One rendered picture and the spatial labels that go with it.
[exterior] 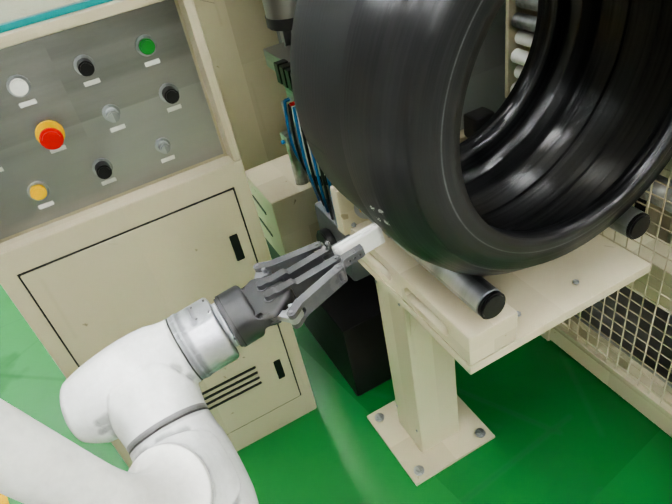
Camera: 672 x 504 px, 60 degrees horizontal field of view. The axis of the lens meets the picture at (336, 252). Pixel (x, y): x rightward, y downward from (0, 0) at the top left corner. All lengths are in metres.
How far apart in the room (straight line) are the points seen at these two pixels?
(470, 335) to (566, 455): 0.97
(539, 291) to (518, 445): 0.84
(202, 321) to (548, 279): 0.58
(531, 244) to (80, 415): 0.59
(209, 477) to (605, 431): 1.36
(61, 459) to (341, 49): 0.47
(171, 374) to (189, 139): 0.71
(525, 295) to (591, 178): 0.21
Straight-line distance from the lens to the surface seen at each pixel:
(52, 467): 0.54
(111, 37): 1.23
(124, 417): 0.71
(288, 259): 0.78
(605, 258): 1.08
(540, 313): 0.96
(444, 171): 0.64
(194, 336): 0.71
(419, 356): 1.44
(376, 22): 0.61
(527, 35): 1.32
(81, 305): 1.38
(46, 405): 2.33
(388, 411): 1.83
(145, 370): 0.71
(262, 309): 0.73
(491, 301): 0.82
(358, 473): 1.74
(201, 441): 0.68
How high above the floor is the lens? 1.48
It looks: 37 degrees down
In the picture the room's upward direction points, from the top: 12 degrees counter-clockwise
